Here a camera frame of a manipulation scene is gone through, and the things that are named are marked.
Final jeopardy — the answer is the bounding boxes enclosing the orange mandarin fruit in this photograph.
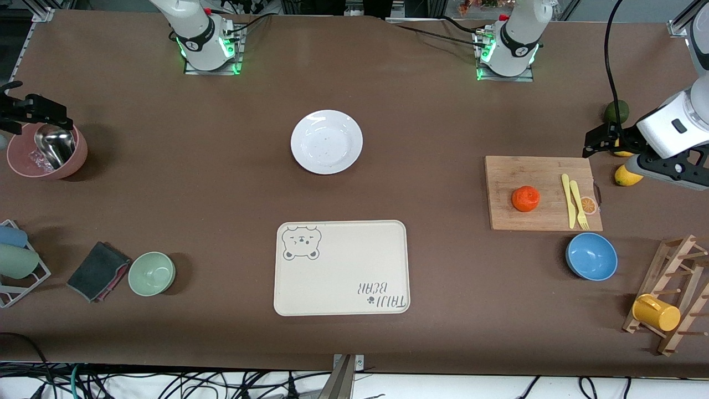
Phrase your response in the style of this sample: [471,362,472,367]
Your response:
[511,186,541,213]

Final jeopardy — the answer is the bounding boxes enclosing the white round plate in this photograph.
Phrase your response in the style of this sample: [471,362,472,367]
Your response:
[291,110,364,175]

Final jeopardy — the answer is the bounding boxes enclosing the metal scoop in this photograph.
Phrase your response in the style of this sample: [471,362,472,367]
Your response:
[34,124,76,170]

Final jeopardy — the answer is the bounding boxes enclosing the green avocado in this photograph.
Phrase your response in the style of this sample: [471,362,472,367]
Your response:
[604,100,630,125]

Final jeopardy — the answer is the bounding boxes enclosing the pink bowl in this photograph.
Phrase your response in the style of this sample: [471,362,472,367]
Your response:
[7,123,88,180]

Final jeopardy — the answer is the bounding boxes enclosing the clear ice cubes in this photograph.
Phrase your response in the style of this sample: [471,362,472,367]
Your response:
[25,152,54,173]

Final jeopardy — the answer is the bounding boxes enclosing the yellow plastic knife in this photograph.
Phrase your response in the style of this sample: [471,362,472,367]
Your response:
[561,173,577,229]

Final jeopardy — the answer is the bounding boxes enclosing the yellow plastic fork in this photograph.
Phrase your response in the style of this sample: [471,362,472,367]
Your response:
[570,180,590,231]

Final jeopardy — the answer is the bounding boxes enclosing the wooden cutting board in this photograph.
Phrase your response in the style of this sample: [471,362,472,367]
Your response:
[485,156,604,232]

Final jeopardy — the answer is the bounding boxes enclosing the blue bowl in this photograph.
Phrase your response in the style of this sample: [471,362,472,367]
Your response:
[566,232,619,282]

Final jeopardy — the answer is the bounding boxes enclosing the wooden mug rack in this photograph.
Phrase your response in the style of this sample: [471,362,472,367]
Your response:
[622,234,709,356]

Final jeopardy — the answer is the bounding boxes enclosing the blue cup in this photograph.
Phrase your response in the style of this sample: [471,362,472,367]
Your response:
[0,225,28,248]

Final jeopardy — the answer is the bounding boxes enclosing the light green cup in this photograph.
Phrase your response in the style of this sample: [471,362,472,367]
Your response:
[0,244,40,279]

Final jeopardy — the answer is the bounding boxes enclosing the dark grey folded cloth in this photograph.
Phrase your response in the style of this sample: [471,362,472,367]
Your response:
[66,241,132,303]

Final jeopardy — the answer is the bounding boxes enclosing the light green bowl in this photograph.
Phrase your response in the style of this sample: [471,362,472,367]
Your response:
[128,252,176,297]

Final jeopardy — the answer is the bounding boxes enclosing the yellow mug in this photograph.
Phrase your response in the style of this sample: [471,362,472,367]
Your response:
[632,294,681,332]

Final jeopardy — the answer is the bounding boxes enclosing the cream tray with bear print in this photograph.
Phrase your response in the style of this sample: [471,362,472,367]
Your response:
[274,220,411,317]

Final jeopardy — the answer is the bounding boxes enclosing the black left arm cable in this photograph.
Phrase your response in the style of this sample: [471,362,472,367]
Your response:
[605,0,626,129]

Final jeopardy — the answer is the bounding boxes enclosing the aluminium frame rail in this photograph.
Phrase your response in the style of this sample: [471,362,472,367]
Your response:
[0,4,56,106]
[667,0,709,38]

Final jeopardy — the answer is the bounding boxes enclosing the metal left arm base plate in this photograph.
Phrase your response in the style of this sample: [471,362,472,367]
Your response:
[475,28,535,83]

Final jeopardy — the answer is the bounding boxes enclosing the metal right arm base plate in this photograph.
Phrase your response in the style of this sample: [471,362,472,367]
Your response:
[184,25,245,75]

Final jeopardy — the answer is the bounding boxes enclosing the white wire cup rack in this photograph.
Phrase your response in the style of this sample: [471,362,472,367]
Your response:
[0,219,52,309]

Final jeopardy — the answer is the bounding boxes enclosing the black base cable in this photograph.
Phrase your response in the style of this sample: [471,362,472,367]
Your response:
[386,17,488,45]
[233,12,273,34]

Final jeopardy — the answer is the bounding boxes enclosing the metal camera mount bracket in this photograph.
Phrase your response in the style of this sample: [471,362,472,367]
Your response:
[327,354,365,399]

